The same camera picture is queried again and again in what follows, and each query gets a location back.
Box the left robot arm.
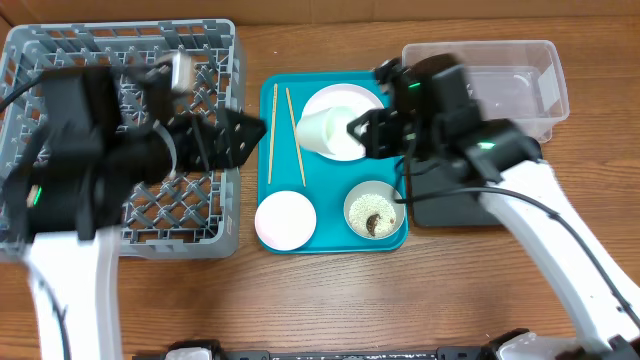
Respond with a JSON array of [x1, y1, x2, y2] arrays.
[[1, 52, 266, 359]]

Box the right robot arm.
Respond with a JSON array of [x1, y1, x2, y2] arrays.
[[347, 54, 639, 359]]

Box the white paper cup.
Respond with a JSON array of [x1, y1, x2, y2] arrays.
[[296, 106, 365, 161]]

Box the grey bowl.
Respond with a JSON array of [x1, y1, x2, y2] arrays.
[[344, 180, 408, 242]]

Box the white rice pile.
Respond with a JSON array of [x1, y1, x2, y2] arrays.
[[347, 194, 399, 239]]

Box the black tray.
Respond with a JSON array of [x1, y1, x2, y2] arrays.
[[406, 160, 500, 228]]

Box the white round plate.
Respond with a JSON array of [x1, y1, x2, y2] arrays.
[[300, 83, 386, 163]]

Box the teal serving tray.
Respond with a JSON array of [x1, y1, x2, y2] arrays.
[[257, 71, 409, 254]]

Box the grey dish rack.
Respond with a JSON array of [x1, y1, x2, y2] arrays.
[[1, 19, 246, 259]]

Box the brown food piece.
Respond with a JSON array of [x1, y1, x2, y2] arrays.
[[366, 214, 381, 238]]

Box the wooden chopstick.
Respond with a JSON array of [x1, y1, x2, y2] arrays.
[[268, 83, 278, 185], [285, 87, 306, 187]]

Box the pink-white small bowl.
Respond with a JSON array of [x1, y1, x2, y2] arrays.
[[254, 191, 317, 251]]

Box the clear plastic bin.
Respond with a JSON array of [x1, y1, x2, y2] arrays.
[[402, 40, 570, 143]]

